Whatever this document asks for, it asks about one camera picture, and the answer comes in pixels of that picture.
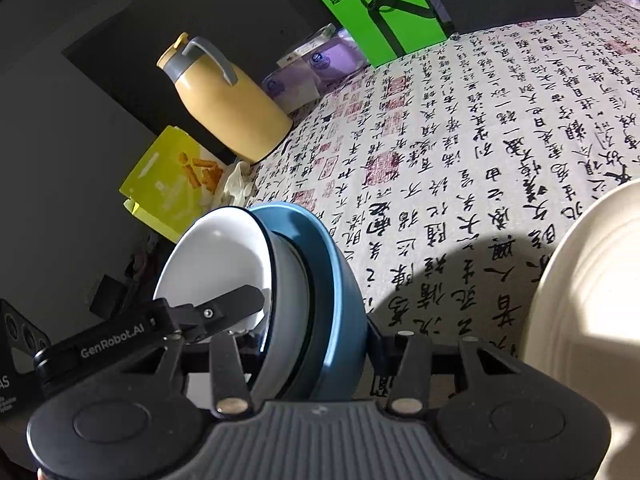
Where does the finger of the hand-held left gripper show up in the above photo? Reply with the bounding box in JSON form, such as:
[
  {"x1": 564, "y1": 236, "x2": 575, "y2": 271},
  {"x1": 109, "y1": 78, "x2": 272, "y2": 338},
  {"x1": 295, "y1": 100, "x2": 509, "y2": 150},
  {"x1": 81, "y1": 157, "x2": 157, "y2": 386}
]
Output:
[{"x1": 170, "y1": 285, "x2": 266, "y2": 346}]

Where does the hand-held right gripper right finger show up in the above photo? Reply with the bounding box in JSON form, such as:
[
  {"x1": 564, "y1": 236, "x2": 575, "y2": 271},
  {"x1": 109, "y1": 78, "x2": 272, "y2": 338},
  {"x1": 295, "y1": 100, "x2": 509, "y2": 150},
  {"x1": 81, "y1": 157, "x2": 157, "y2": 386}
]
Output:
[{"x1": 367, "y1": 317, "x2": 523, "y2": 417}]

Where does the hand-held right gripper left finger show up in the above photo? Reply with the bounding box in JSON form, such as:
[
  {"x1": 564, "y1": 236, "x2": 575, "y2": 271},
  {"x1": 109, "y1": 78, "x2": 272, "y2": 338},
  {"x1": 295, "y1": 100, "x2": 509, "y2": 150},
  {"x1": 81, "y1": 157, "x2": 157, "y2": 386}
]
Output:
[{"x1": 150, "y1": 332, "x2": 253, "y2": 417}]

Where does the white bowl with black rim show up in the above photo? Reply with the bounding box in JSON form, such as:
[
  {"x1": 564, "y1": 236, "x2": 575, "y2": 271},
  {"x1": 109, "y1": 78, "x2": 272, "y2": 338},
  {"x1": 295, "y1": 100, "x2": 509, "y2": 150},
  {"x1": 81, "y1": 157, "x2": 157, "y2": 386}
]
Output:
[
  {"x1": 152, "y1": 207, "x2": 273, "y2": 341},
  {"x1": 252, "y1": 240, "x2": 313, "y2": 401}
]

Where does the blue bowl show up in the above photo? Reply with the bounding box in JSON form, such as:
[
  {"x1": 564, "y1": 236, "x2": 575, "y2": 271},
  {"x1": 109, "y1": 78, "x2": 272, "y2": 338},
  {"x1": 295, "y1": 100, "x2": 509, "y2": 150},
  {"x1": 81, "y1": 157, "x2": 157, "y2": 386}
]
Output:
[{"x1": 247, "y1": 202, "x2": 371, "y2": 403}]

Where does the cream round plate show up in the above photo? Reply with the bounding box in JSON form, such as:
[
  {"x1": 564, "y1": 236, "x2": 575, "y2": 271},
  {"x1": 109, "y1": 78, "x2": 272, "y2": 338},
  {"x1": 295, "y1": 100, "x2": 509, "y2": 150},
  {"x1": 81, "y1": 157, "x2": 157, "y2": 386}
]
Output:
[{"x1": 517, "y1": 177, "x2": 640, "y2": 480}]

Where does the yellow-green snack box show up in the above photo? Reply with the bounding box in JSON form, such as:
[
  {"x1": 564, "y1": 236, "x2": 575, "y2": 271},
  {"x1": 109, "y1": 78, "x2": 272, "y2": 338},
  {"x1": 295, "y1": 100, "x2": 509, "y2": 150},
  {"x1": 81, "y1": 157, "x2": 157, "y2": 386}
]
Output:
[{"x1": 119, "y1": 126, "x2": 226, "y2": 243}]

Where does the yellow thermos jug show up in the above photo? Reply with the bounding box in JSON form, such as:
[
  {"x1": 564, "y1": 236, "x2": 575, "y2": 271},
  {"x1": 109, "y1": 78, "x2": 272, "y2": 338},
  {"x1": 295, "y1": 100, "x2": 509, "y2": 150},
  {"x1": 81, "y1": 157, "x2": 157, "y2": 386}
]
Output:
[{"x1": 156, "y1": 31, "x2": 293, "y2": 163}]

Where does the calligraphy printed tablecloth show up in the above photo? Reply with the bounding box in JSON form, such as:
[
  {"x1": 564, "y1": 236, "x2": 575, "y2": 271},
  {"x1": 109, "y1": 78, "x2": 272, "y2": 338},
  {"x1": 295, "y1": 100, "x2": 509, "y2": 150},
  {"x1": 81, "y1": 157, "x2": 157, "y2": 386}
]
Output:
[{"x1": 247, "y1": 0, "x2": 640, "y2": 401}]

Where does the purple tissue pack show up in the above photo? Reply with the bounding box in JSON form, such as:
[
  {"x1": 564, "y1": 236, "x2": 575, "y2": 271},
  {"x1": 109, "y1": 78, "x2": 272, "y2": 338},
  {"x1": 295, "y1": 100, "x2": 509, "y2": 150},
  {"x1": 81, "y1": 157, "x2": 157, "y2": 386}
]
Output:
[
  {"x1": 307, "y1": 27, "x2": 371, "y2": 88},
  {"x1": 262, "y1": 67, "x2": 321, "y2": 113}
]

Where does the small white flat box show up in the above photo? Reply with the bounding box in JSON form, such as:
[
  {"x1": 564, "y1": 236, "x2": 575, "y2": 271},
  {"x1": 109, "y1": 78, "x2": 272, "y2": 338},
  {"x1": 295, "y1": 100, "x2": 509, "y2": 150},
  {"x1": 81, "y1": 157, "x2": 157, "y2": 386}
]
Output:
[{"x1": 276, "y1": 22, "x2": 338, "y2": 68}]

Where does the green paper bag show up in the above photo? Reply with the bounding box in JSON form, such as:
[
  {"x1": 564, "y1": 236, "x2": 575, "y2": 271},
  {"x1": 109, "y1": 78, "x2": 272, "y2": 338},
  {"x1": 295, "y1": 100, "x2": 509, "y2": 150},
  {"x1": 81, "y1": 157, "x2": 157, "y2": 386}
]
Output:
[{"x1": 294, "y1": 0, "x2": 451, "y2": 67}]

